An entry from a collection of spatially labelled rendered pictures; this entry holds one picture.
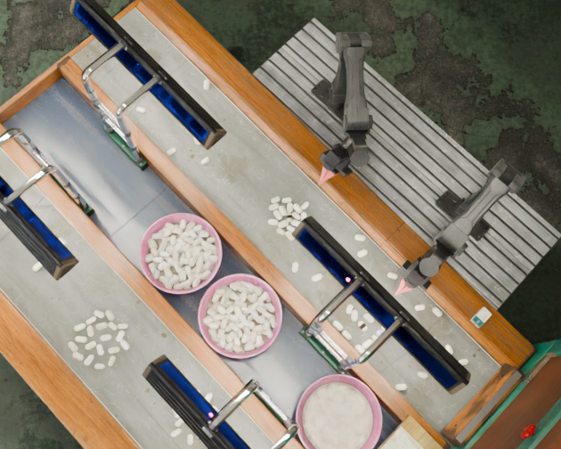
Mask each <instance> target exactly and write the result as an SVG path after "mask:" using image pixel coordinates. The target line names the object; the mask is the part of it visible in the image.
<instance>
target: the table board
mask: <svg viewBox="0 0 561 449"><path fill-rule="evenodd" d="M139 1H140V0H135V1H134V2H133V3H131V4H130V5H128V6H127V8H126V9H124V10H123V11H122V12H120V13H119V14H118V15H116V16H115V17H114V18H113V19H114V20H115V21H118V20H120V19H121V18H122V17H124V16H125V15H126V14H127V13H129V12H130V11H131V10H133V9H134V8H136V6H137V5H138V3H139ZM94 39H95V37H94V36H93V35H91V36H90V37H88V38H87V39H86V40H85V41H83V42H82V43H81V44H79V45H78V46H77V47H75V48H74V49H73V50H72V51H70V52H69V53H67V54H66V55H65V56H64V57H62V58H61V59H60V60H59V61H57V62H56V63H54V65H53V66H52V67H50V68H49V69H47V70H46V71H45V72H44V73H42V74H41V75H40V76H39V77H37V78H36V79H34V80H33V81H32V82H31V83H29V84H28V85H27V86H25V87H24V88H23V89H21V90H20V91H19V92H18V93H17V94H16V95H14V96H13V97H12V98H11V99H9V100H8V101H7V102H5V103H4V104H3V105H1V106H0V123H1V124H3V123H5V122H6V121H7V120H8V119H10V118H11V117H12V116H14V115H15V114H16V113H17V112H19V111H20V110H22V109H23V108H24V107H25V106H27V105H28V104H29V103H30V102H32V101H33V100H34V99H36V98H37V97H38V96H39V95H40V94H41V93H43V92H44V91H45V90H46V89H48V88H49V87H50V86H52V85H53V84H54V83H55V82H57V81H58V80H59V79H61V78H63V76H62V74H61V72H60V71H59V69H58V67H57V64H58V63H59V62H60V61H62V60H63V59H65V58H66V57H67V56H69V57H70V58H71V57H72V56H74V55H75V54H76V53H78V52H79V51H80V50H81V49H83V48H84V47H85V46H87V45H88V44H89V43H91V42H92V41H93V40H94Z"/></svg>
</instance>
